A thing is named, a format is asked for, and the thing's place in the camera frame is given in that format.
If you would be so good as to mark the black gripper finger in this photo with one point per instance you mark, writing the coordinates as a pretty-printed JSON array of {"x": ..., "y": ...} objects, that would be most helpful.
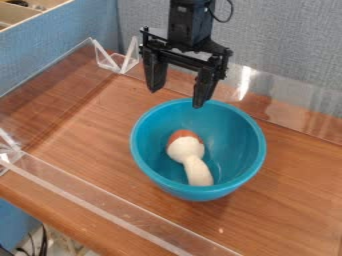
[
  {"x": 155, "y": 73},
  {"x": 204, "y": 86}
]

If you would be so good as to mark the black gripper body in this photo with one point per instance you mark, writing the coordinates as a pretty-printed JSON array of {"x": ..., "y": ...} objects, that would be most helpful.
[{"x": 184, "y": 43}]

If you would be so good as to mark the white toy mushroom brown cap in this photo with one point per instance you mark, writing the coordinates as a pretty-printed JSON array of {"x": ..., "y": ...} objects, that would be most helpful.
[{"x": 185, "y": 150}]

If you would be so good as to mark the blue plastic bowl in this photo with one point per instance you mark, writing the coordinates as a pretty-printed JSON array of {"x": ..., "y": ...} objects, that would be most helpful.
[{"x": 234, "y": 147}]

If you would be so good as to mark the clear acrylic left barrier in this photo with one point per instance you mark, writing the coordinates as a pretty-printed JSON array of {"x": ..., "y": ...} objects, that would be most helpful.
[{"x": 22, "y": 60}]

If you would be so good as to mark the clear acrylic barrier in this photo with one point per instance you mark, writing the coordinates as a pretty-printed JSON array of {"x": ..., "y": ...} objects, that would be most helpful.
[
  {"x": 168, "y": 235},
  {"x": 22, "y": 60},
  {"x": 286, "y": 102}
]

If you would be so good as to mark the clear acrylic back barrier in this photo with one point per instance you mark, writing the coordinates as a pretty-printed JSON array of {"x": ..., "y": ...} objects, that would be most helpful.
[{"x": 286, "y": 102}]

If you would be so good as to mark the wooden shelf box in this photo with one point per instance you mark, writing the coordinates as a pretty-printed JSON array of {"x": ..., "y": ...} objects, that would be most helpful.
[{"x": 18, "y": 11}]

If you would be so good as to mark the clear acrylic front barrier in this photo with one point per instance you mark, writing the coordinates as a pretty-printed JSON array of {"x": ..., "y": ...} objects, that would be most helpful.
[{"x": 168, "y": 235}]

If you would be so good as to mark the clear acrylic corner bracket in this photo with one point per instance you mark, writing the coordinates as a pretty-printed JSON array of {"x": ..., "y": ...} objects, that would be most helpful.
[{"x": 119, "y": 63}]

